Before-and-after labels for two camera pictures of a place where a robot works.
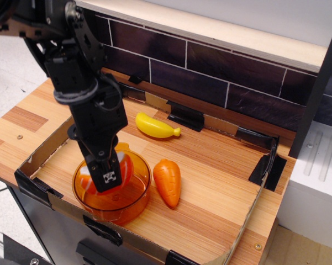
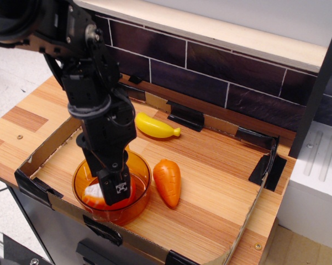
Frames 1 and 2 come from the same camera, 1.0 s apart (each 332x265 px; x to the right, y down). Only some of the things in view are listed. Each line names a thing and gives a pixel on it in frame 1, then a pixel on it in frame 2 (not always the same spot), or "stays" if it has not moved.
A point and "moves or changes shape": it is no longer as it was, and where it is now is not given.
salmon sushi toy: [87, 182] moves or changes shape
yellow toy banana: [155, 128] stays
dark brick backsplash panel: [267, 89] stays
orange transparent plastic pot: [121, 204] stays
